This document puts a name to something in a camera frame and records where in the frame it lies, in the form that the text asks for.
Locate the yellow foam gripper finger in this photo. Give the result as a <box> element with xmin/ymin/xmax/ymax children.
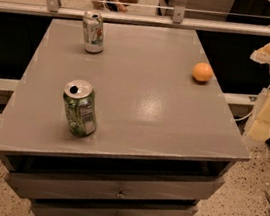
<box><xmin>250</xmin><ymin>42</ymin><xmax>270</xmax><ymax>64</ymax></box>

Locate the orange fruit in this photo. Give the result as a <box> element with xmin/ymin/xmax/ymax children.
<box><xmin>192</xmin><ymin>62</ymin><xmax>213</xmax><ymax>83</ymax></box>

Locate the white 7up can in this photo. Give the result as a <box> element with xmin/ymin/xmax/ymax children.
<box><xmin>82</xmin><ymin>10</ymin><xmax>104</xmax><ymax>54</ymax></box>

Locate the green soda can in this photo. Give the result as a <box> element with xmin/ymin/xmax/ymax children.
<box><xmin>63</xmin><ymin>79</ymin><xmax>96</xmax><ymax>137</ymax></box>

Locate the metal railing bar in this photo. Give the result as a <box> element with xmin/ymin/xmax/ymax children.
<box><xmin>0</xmin><ymin>1</ymin><xmax>270</xmax><ymax>37</ymax></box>

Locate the top grey drawer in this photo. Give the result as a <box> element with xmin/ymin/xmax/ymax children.
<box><xmin>2</xmin><ymin>144</ymin><xmax>227</xmax><ymax>216</ymax></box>

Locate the middle grey drawer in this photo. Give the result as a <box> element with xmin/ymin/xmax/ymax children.
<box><xmin>31</xmin><ymin>199</ymin><xmax>198</xmax><ymax>216</ymax></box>

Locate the white cable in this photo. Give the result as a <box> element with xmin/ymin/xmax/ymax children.
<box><xmin>233</xmin><ymin>73</ymin><xmax>270</xmax><ymax>127</ymax></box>

